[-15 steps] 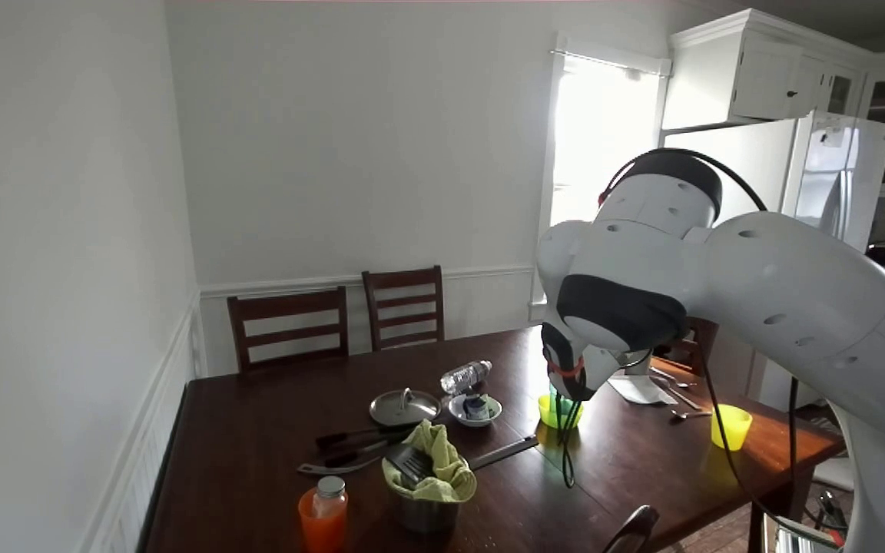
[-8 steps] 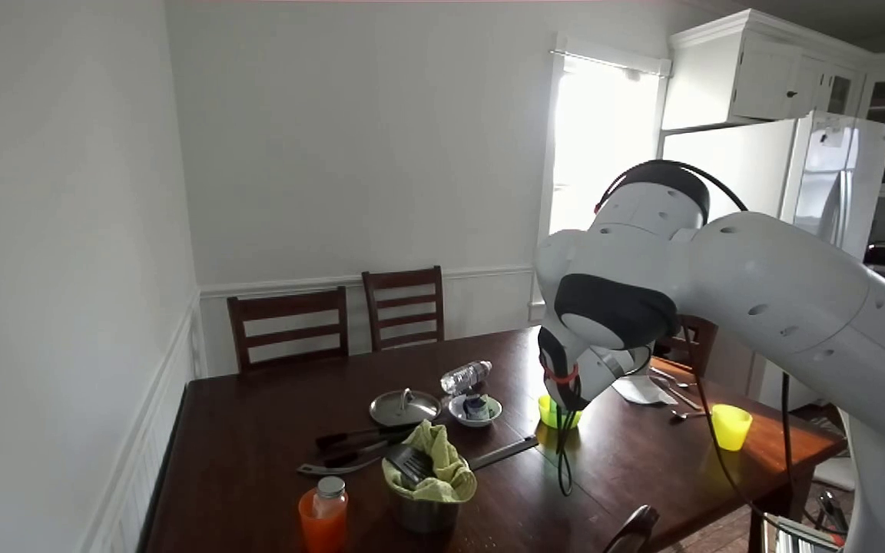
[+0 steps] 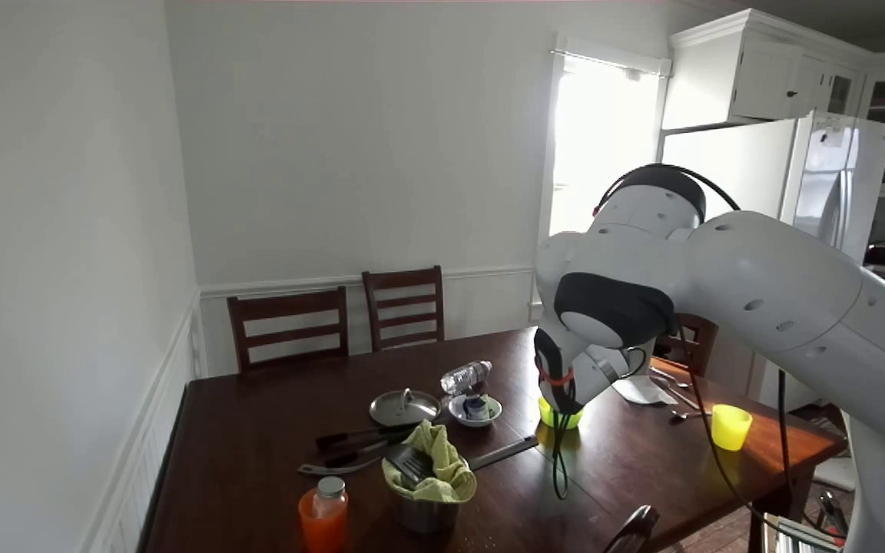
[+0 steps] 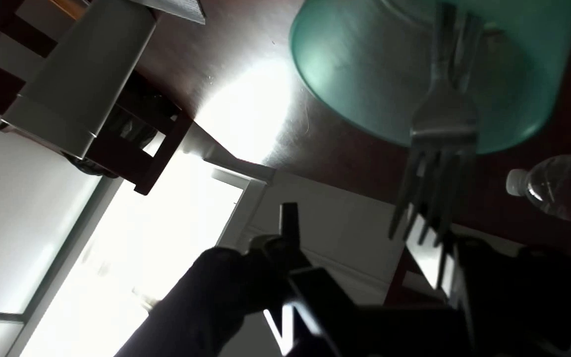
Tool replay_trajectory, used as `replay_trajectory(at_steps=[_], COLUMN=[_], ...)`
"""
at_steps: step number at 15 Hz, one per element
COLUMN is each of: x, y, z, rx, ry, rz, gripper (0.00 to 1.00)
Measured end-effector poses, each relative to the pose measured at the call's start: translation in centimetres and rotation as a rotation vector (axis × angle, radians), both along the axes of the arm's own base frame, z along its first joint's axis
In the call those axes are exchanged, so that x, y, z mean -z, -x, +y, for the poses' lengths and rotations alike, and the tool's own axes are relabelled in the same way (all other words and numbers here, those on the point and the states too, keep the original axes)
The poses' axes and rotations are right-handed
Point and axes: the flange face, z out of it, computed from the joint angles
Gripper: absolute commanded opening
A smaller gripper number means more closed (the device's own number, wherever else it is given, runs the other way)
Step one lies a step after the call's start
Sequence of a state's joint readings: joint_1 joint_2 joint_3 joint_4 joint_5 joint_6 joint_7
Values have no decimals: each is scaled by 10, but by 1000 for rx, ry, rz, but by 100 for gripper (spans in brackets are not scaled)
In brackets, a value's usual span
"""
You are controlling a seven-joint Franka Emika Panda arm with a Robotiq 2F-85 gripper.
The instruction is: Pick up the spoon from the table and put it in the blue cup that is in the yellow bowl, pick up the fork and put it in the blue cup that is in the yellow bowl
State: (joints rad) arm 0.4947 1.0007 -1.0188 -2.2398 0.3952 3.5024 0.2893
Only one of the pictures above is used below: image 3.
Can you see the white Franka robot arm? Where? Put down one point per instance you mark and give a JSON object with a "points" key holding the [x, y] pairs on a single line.
{"points": [[768, 297]]}

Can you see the small metal bowl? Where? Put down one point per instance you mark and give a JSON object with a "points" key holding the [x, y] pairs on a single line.
{"points": [[475, 412]]}

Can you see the green cup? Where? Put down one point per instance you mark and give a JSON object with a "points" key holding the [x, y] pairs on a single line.
{"points": [[563, 421]]}

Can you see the silver spoon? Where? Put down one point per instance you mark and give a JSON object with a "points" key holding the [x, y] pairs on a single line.
{"points": [[680, 412]]}

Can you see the yellow plastic cup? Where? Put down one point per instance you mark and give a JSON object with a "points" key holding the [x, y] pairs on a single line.
{"points": [[730, 429]]}

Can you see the clear plastic bottle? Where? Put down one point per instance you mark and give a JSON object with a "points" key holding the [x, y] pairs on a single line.
{"points": [[463, 377]]}

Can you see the metal pan lid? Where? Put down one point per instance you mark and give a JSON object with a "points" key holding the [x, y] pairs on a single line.
{"points": [[400, 410]]}

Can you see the yellow-green cloth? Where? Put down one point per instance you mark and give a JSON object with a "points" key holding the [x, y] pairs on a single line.
{"points": [[442, 461]]}

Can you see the dark table knife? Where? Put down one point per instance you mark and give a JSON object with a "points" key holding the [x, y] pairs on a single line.
{"points": [[506, 454]]}

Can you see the black spatula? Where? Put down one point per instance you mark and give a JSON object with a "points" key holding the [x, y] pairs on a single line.
{"points": [[344, 444]]}

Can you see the bright window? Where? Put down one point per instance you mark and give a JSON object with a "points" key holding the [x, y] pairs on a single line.
{"points": [[597, 142]]}

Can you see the dark ladle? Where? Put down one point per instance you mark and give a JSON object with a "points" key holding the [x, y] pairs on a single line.
{"points": [[338, 468]]}

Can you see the white plate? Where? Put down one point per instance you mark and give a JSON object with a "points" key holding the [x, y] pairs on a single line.
{"points": [[652, 391]]}

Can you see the silver butter knife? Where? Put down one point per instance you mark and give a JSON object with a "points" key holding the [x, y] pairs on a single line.
{"points": [[677, 381]]}

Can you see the orange bottle with white cap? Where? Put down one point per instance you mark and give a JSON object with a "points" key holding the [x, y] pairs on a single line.
{"points": [[325, 523]]}

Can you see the white tall cabinet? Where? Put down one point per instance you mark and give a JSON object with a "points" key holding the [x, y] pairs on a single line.
{"points": [[750, 73]]}

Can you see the gray metal box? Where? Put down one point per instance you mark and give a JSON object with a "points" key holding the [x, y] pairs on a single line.
{"points": [[784, 537]]}

